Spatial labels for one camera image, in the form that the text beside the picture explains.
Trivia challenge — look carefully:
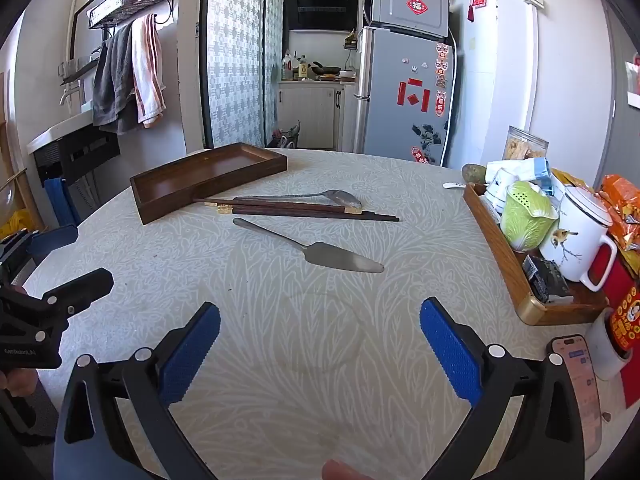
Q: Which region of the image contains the green cabbage-shaped ceramic pot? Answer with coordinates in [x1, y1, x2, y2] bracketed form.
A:
[501, 181, 559, 252]

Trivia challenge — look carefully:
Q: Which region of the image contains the clear jar of snacks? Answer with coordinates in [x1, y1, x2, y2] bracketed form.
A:
[504, 126, 549, 165]

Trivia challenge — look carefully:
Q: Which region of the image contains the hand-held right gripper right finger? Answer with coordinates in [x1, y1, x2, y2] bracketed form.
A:
[419, 296, 586, 480]

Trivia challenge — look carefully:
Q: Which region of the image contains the black range hood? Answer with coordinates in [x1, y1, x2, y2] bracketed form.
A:
[283, 0, 360, 31]

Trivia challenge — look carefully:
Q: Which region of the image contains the dark wooden tray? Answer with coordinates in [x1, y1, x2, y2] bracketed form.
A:
[130, 142, 288, 225]

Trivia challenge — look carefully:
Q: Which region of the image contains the patterned sliding door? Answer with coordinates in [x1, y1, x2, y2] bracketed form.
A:
[200, 0, 285, 150]

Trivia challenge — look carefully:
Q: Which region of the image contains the clutter on kitchen floor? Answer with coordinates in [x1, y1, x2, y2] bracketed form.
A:
[271, 121, 302, 149]

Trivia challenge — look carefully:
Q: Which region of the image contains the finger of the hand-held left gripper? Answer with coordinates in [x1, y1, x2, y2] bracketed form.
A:
[22, 267, 115, 322]

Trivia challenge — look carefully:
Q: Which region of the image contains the person's left hand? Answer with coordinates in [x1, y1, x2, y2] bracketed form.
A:
[0, 367, 40, 398]

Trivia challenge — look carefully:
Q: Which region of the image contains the pink striped towel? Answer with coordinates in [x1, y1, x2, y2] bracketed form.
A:
[131, 14, 167, 130]

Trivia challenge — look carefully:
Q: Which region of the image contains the red box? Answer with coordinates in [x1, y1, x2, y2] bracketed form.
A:
[590, 255, 640, 411]

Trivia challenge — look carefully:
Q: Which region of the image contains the grey towel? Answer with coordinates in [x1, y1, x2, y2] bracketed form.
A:
[92, 22, 138, 135]

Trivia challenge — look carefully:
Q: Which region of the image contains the black packet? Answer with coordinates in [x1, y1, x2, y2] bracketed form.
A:
[522, 255, 572, 304]

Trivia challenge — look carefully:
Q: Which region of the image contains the white kitchen cabinet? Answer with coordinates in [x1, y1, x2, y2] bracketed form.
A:
[277, 82, 347, 150]

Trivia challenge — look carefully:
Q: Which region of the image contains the person's right hand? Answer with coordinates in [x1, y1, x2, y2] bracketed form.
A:
[321, 459, 368, 480]

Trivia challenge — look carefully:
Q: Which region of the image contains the metal spoon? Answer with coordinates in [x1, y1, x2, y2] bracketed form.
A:
[233, 189, 363, 211]

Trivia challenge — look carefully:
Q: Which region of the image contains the light wooden serving tray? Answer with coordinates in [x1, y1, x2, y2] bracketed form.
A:
[462, 182, 610, 326]

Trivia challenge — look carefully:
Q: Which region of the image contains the smartphone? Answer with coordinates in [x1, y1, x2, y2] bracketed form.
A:
[550, 335, 603, 461]

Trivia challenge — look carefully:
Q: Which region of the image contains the blue chair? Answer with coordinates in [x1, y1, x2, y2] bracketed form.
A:
[27, 177, 81, 263]

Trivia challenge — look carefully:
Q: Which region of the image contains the grey refrigerator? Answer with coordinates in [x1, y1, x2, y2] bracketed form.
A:
[354, 0, 458, 166]

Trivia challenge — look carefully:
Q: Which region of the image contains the white sink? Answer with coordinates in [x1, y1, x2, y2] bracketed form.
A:
[27, 107, 96, 155]

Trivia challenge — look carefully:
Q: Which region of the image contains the wall mirror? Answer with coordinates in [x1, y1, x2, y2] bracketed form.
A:
[70, 0, 116, 56]

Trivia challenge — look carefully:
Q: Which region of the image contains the black sink cabinet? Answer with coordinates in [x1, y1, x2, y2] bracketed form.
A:
[32, 124, 122, 187]

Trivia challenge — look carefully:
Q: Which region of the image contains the white cup with red label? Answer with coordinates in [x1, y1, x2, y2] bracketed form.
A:
[585, 287, 640, 382]

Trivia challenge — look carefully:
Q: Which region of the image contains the metal cake server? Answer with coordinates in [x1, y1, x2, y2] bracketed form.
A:
[232, 217, 385, 274]

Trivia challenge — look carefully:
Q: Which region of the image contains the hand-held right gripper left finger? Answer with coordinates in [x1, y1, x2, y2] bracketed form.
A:
[52, 301, 222, 480]

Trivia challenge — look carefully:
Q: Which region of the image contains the white striped ceramic cup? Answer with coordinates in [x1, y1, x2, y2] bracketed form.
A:
[483, 167, 521, 213]

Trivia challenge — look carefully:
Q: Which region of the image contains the yellow bag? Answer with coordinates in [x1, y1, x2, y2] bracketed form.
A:
[0, 209, 35, 242]

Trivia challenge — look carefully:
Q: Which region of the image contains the orange snack bag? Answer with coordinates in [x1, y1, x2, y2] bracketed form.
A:
[599, 175, 640, 276]

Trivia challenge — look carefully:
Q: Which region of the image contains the blue and white carton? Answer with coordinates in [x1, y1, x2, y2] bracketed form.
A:
[485, 157, 552, 196]

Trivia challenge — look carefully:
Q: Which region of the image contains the white enamel mug with lid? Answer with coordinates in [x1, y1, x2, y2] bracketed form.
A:
[539, 186, 618, 292]

